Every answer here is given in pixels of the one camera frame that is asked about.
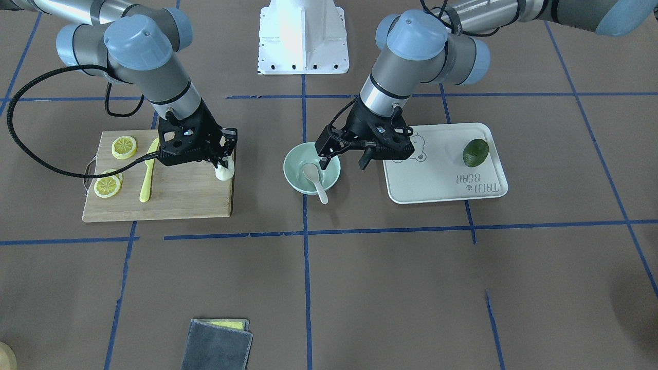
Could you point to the grey folded cloth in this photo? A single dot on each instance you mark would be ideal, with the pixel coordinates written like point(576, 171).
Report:
point(214, 347)

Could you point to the mint green bowl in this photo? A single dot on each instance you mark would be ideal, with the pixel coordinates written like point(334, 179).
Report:
point(293, 169)

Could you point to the yellow sponge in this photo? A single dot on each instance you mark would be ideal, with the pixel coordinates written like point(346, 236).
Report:
point(237, 324)

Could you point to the green avocado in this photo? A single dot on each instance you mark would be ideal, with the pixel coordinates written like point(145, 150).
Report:
point(475, 152)

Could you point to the wooden cutting board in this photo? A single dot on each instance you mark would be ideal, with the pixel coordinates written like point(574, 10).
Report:
point(184, 191)

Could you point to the white bear tray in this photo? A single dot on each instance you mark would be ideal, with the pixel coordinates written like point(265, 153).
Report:
point(436, 172)

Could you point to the lemon slice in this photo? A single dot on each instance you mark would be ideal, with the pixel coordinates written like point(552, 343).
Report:
point(124, 147)
point(108, 186)

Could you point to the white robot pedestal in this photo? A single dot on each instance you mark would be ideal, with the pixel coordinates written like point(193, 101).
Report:
point(302, 37)

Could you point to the white ceramic spoon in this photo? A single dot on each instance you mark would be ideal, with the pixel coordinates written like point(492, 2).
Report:
point(311, 172)

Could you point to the yellow plastic knife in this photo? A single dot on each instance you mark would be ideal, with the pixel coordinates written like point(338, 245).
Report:
point(145, 192)

